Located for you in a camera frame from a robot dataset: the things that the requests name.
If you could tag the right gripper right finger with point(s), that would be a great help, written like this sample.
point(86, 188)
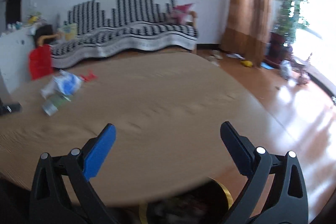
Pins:
point(287, 198)

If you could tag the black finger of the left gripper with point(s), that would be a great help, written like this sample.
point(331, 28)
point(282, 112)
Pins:
point(11, 108)

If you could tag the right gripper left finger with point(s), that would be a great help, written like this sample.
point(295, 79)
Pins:
point(61, 191)

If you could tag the blue white snack wrapper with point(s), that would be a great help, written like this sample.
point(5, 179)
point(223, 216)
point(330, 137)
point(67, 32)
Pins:
point(66, 84)

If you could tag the black trash bin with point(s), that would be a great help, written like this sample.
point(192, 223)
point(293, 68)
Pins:
point(207, 203)

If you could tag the clear plastic bag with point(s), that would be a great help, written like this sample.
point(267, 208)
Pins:
point(54, 103)

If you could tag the red plastic chair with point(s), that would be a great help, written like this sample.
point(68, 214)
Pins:
point(40, 63)

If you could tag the white cabinet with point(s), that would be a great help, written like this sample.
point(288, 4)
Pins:
point(15, 49)

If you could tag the small red toy piece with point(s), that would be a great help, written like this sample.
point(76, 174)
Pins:
point(90, 76)

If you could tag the children's picture book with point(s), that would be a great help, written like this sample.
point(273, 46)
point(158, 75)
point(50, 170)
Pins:
point(68, 32)

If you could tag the yellow toy on floor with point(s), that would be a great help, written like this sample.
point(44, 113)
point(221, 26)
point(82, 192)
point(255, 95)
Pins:
point(246, 63)

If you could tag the black white striped sofa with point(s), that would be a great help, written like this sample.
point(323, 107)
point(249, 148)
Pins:
point(104, 28)

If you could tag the potted green plant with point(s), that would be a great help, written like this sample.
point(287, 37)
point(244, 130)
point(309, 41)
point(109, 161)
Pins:
point(289, 19)

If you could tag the brown curtain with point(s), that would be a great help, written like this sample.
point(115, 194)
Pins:
point(248, 29)

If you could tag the pink cartoon pillow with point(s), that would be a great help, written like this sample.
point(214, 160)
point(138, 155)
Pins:
point(180, 13)

